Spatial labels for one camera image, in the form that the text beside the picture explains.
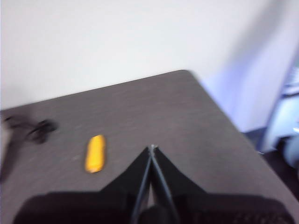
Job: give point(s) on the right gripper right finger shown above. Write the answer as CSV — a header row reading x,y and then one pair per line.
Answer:
x,y
222,210

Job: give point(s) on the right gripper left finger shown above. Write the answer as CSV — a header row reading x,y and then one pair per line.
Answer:
x,y
88,207

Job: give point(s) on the yellow corn cob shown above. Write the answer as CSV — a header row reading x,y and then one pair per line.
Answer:
x,y
95,154

